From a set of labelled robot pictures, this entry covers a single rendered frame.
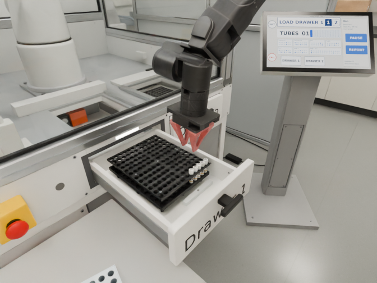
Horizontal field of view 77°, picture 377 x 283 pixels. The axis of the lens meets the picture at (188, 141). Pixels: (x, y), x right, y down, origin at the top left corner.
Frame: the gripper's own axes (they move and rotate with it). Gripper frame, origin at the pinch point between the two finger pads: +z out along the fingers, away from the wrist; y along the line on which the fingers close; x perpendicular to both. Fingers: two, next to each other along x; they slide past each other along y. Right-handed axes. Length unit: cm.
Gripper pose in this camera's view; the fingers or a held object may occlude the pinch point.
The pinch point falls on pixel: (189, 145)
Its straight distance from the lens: 56.5
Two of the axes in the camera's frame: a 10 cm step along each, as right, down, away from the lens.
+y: -7.5, -4.2, 5.1
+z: -0.7, 8.2, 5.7
